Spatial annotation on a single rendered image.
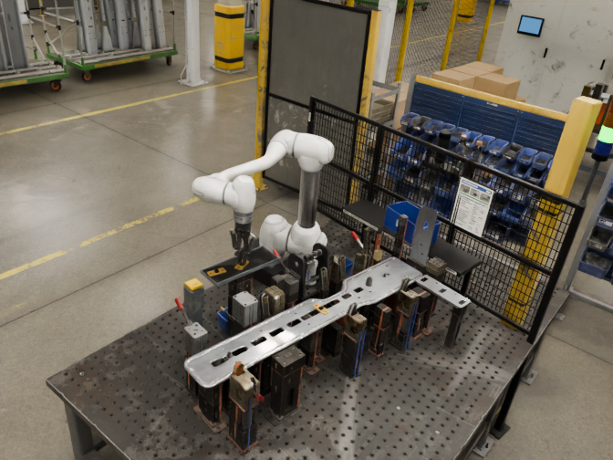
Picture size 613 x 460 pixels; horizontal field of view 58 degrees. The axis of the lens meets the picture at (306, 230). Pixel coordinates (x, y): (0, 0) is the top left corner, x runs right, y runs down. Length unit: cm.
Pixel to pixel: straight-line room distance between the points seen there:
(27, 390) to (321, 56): 342
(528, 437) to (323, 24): 351
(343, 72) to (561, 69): 488
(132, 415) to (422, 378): 137
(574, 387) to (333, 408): 211
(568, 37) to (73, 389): 800
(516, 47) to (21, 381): 792
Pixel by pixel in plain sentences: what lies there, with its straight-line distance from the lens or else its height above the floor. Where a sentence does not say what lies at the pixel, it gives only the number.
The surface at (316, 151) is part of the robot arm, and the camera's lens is 282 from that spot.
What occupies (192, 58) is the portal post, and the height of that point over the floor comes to 41.
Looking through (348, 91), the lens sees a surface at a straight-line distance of 495.
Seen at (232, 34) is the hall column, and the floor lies 66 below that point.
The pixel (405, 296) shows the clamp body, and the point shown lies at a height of 103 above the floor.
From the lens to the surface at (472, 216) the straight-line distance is 320.
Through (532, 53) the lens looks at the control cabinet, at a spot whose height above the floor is 105.
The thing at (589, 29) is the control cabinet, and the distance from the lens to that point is 908.
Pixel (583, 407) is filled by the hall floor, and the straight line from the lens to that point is 419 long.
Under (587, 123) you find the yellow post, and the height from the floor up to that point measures 191.
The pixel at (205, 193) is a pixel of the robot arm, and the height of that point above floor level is 153.
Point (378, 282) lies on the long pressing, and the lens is 292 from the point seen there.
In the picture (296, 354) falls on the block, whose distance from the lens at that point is 238.
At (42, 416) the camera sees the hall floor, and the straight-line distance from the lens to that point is 369.
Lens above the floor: 265
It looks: 30 degrees down
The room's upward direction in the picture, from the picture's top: 6 degrees clockwise
